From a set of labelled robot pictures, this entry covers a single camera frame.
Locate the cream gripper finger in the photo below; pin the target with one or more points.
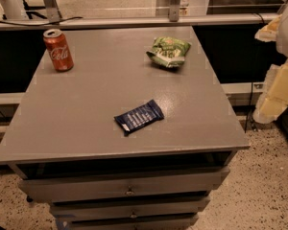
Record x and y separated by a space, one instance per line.
274 99
268 32

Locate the red coke can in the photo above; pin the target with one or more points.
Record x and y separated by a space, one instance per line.
57 47

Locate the green chip bag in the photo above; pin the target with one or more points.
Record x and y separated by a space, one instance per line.
168 52

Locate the blue snack bar wrapper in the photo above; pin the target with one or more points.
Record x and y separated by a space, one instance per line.
139 117

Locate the middle grey drawer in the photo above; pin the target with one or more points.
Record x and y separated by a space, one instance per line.
132 208

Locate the grey drawer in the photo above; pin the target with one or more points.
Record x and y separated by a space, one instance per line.
166 222
132 208
124 185

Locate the bottom grey drawer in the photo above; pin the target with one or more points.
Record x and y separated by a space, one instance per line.
166 222

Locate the grey drawer cabinet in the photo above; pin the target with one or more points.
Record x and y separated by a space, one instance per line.
134 137

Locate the top grey drawer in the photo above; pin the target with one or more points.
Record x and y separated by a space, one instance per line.
124 185

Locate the grey metal rail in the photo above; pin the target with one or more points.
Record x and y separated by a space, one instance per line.
112 23

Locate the lower grey rail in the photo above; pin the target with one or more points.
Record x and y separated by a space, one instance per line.
243 93

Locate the metal bracket post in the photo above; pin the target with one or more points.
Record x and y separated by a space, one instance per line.
174 10

